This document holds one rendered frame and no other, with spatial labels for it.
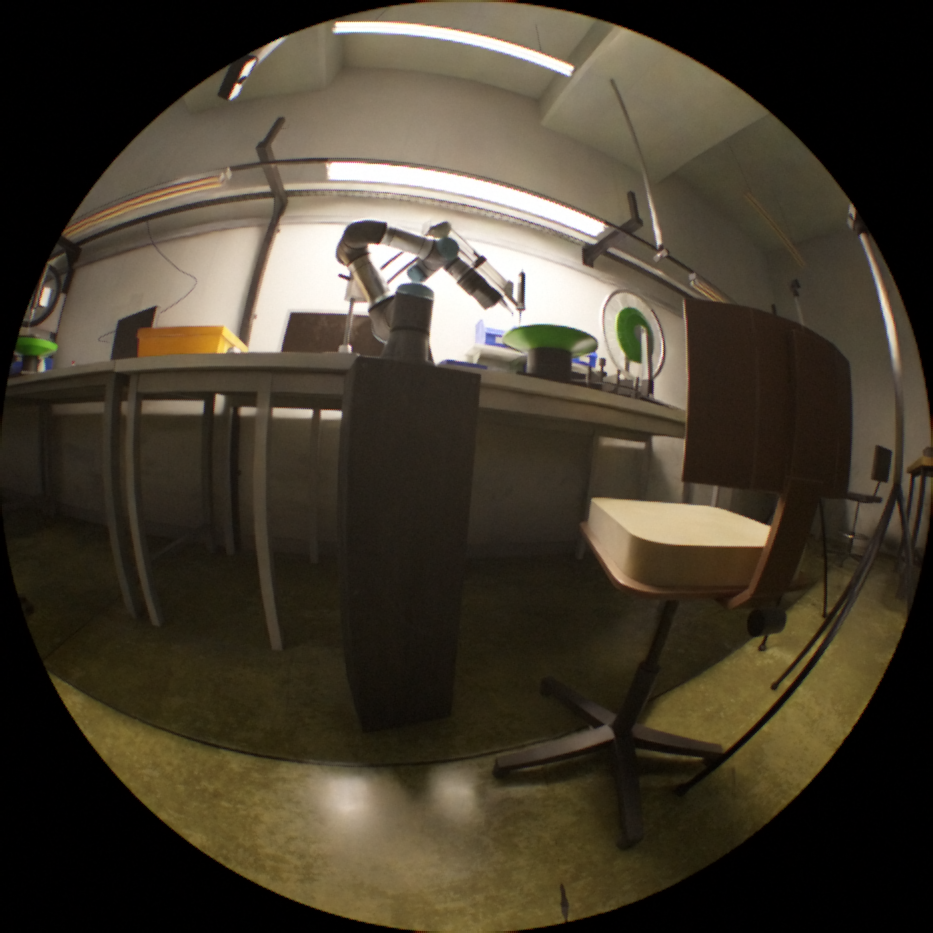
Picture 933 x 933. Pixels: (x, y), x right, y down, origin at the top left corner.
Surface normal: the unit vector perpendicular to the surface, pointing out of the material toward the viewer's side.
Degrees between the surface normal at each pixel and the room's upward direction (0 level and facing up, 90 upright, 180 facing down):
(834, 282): 90
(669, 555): 90
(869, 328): 90
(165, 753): 0
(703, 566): 90
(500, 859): 0
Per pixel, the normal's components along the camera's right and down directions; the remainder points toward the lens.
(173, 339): 0.38, 0.18
